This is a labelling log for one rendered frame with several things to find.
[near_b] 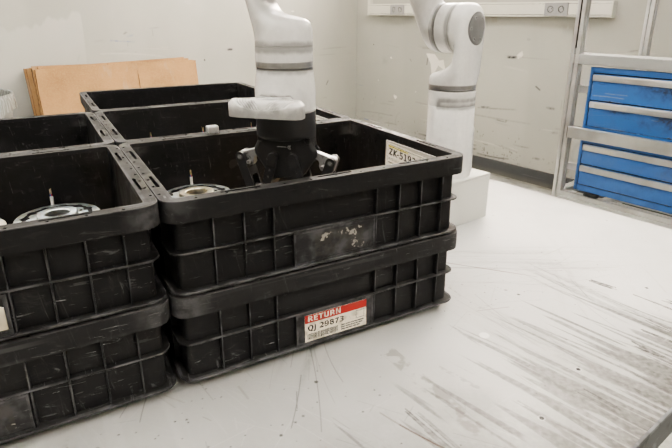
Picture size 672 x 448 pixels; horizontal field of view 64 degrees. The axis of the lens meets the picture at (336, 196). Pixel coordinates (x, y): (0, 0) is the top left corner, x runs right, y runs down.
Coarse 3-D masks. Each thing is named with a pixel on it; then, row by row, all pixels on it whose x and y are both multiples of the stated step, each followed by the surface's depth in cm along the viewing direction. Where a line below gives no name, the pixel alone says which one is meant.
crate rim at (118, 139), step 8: (184, 104) 110; (192, 104) 110; (200, 104) 111; (208, 104) 112; (216, 104) 113; (224, 104) 114; (96, 112) 102; (104, 112) 103; (112, 112) 103; (120, 112) 104; (128, 112) 105; (320, 112) 104; (328, 112) 102; (104, 120) 94; (320, 120) 94; (328, 120) 94; (112, 128) 88; (240, 128) 88; (248, 128) 88; (112, 136) 82; (120, 136) 82; (160, 136) 82; (168, 136) 82; (176, 136) 82
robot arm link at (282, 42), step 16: (256, 0) 62; (272, 0) 65; (256, 16) 62; (272, 16) 62; (288, 16) 62; (256, 32) 63; (272, 32) 61; (288, 32) 61; (304, 32) 62; (256, 48) 64; (272, 48) 62; (288, 48) 62; (304, 48) 63; (256, 64) 64; (272, 64) 62; (288, 64) 62; (304, 64) 63
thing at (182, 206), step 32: (384, 128) 88; (128, 160) 70; (416, 160) 69; (448, 160) 70; (160, 192) 57; (224, 192) 57; (256, 192) 58; (288, 192) 60; (320, 192) 62; (352, 192) 64
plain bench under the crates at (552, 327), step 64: (512, 192) 129; (448, 256) 96; (512, 256) 96; (576, 256) 96; (640, 256) 96; (448, 320) 76; (512, 320) 76; (576, 320) 76; (640, 320) 76; (192, 384) 63; (256, 384) 63; (320, 384) 63; (384, 384) 63; (448, 384) 63; (512, 384) 63; (576, 384) 63; (640, 384) 63
